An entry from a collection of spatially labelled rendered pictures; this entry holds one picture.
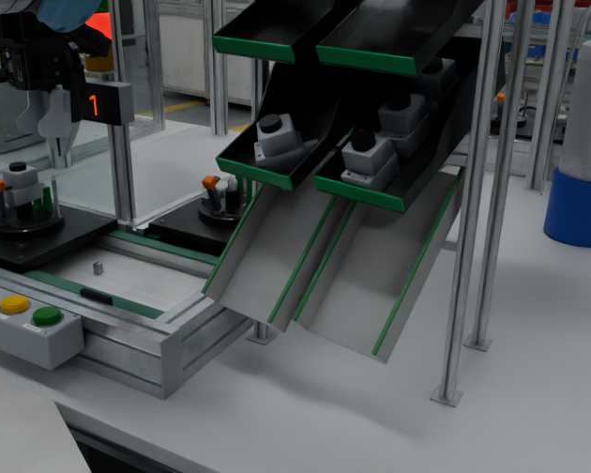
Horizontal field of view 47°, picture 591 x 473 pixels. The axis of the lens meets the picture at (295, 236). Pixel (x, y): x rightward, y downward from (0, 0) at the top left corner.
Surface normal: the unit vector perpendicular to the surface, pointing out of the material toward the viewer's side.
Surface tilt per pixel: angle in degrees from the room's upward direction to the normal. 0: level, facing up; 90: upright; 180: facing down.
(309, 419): 0
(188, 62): 90
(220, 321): 90
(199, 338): 90
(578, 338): 0
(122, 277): 0
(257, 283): 45
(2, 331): 90
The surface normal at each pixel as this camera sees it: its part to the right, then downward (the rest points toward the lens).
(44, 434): 0.01, -0.92
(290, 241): -0.44, -0.44
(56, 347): 0.87, 0.21
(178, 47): -0.60, 0.31
